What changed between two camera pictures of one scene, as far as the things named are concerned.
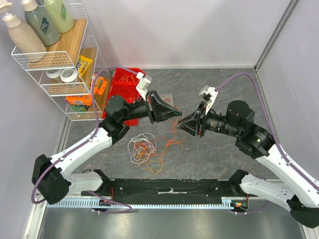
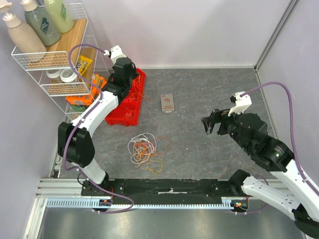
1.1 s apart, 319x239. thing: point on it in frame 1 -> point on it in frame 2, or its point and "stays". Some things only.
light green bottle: x=59 y=13 stays
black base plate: x=162 y=189 stays
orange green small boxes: x=99 y=85 stays
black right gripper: x=202 y=120 -> x=214 y=120
